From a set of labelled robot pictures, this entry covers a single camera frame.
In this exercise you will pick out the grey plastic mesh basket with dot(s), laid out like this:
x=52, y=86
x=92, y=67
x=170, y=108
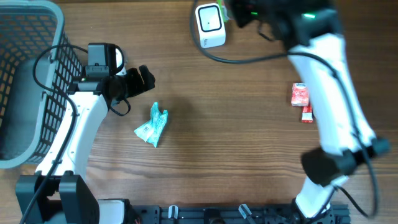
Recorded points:
x=37, y=66

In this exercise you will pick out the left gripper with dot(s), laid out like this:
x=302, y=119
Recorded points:
x=138, y=85

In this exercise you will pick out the teal snack packet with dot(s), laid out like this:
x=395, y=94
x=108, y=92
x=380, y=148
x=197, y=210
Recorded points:
x=151, y=131

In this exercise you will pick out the white barcode scanner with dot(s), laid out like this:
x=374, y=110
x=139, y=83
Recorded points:
x=210, y=25

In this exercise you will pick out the green snack bag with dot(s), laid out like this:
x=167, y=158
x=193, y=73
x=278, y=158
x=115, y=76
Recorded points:
x=226, y=14

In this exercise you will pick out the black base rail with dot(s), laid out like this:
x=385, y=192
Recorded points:
x=268, y=214

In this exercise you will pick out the red stick sachet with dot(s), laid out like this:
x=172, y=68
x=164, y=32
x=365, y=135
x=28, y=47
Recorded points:
x=307, y=114

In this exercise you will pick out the small red white packet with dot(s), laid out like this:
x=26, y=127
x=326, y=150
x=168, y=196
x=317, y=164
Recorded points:
x=300, y=95

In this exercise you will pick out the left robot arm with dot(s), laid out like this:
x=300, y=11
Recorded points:
x=57, y=191

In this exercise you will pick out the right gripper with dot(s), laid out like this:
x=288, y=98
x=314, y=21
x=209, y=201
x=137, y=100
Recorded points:
x=240, y=8

